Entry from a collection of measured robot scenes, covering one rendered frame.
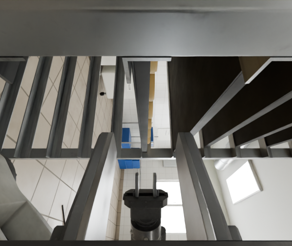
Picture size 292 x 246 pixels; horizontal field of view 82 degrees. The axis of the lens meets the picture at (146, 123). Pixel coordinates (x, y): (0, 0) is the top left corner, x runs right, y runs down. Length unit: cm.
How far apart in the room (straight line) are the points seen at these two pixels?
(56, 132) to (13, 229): 29
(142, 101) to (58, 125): 44
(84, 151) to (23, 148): 18
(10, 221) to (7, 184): 6
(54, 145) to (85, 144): 9
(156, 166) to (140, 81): 543
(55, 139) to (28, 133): 9
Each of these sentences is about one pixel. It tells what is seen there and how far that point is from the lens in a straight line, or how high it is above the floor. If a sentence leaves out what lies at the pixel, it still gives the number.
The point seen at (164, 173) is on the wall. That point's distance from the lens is 550.
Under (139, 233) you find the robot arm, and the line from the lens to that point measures 53.
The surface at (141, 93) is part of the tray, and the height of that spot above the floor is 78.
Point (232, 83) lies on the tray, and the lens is 18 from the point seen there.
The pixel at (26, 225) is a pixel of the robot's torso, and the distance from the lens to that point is 39.
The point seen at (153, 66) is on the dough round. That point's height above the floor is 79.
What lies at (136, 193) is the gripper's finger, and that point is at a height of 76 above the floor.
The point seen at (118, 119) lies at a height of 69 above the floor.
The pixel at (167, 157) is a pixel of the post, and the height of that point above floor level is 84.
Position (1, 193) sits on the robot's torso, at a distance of 37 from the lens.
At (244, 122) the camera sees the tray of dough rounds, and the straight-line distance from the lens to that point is 34.
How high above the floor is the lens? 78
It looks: level
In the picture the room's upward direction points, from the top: 90 degrees clockwise
